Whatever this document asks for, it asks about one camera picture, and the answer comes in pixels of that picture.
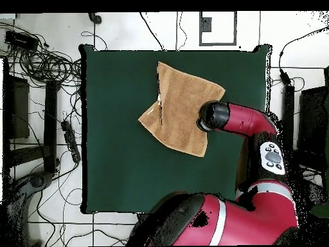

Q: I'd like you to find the tan terry towel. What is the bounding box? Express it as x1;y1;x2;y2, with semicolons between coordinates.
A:
138;60;226;158

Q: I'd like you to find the dark flat panel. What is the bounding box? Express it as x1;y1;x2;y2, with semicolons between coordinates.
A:
297;86;329;155
9;74;31;140

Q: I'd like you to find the dark green table cloth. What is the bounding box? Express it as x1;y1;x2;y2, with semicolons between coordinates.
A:
78;42;272;216

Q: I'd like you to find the black power strip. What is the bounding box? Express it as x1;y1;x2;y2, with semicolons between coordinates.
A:
60;120;82;164

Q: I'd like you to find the grey tripod base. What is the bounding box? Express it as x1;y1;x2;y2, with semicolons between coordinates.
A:
4;170;55;247

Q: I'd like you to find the black plug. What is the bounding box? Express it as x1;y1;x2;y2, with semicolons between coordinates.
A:
87;12;103;26

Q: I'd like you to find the dark green round object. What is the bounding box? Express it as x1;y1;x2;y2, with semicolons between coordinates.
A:
309;203;329;219

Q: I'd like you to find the black electronics box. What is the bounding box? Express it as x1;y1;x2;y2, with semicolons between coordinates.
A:
4;30;40;52

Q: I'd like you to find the thick black cable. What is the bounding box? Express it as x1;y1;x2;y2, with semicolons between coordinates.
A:
139;12;165;51

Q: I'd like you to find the thin black cable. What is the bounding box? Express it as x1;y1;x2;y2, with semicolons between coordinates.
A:
175;11;188;51

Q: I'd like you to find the black metal stand frame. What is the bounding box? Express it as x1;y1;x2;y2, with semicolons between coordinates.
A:
281;84;328;178
2;58;61;178

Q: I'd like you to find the grey rectangular floor frame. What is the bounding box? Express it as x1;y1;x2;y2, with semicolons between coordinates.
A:
199;11;238;47

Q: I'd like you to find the black cable with adapter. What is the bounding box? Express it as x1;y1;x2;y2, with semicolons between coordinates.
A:
278;25;329;87

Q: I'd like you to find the tangled black cable bundle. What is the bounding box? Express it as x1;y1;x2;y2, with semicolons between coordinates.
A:
0;20;83;88

